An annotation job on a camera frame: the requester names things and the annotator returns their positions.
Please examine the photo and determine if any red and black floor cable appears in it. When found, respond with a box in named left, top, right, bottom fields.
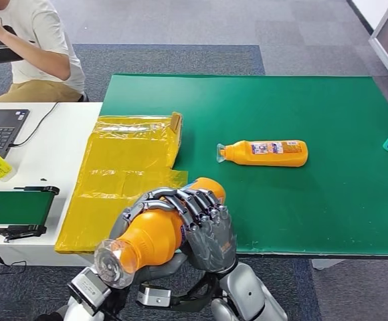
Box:
left=0, top=232, right=27, bottom=276

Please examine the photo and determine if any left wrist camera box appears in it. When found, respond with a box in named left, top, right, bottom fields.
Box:
left=67, top=265, right=112, bottom=308

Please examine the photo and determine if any person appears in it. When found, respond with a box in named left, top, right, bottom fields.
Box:
left=0, top=0, right=89, bottom=104

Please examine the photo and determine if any yellow film wrapped cardboard box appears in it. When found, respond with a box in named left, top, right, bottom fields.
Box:
left=54, top=111, right=189, bottom=255

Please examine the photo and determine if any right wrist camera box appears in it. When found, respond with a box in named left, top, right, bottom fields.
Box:
left=136, top=284, right=173, bottom=309

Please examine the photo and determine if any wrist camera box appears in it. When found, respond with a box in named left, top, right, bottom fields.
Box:
left=67, top=265, right=112, bottom=308
left=136, top=284, right=173, bottom=309

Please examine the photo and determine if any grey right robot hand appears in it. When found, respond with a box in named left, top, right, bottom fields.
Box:
left=110, top=187, right=238, bottom=275

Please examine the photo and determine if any white table foot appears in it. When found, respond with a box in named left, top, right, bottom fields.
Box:
left=311, top=258, right=345, bottom=271

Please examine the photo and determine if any green table mat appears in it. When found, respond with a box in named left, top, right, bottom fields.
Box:
left=100, top=73, right=388, bottom=258

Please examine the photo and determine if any orange bottle with clear cap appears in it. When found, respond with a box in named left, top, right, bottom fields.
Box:
left=94, top=177, right=226, bottom=290
left=216, top=140, right=309, bottom=169

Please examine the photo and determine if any white table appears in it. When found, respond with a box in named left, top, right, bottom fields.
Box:
left=0, top=102, right=103, bottom=268

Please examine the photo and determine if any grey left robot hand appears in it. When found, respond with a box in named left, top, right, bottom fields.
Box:
left=132, top=252, right=189, bottom=286

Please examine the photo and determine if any black laptop cable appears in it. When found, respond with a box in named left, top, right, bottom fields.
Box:
left=9, top=102, right=60, bottom=148

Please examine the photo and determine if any green belt conveyor black frame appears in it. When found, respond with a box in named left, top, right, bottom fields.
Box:
left=0, top=186, right=60, bottom=242

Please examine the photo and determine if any dark grey laptop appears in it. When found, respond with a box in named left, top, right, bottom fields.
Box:
left=0, top=108, right=30, bottom=159

